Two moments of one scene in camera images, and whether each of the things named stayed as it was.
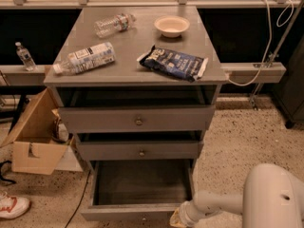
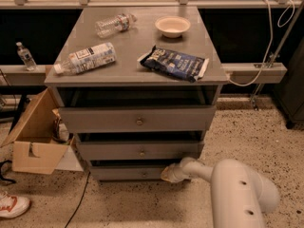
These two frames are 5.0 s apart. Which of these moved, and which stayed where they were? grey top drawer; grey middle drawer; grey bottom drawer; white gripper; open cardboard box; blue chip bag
Moved: white gripper; grey bottom drawer
Stayed: open cardboard box; blue chip bag; grey top drawer; grey middle drawer
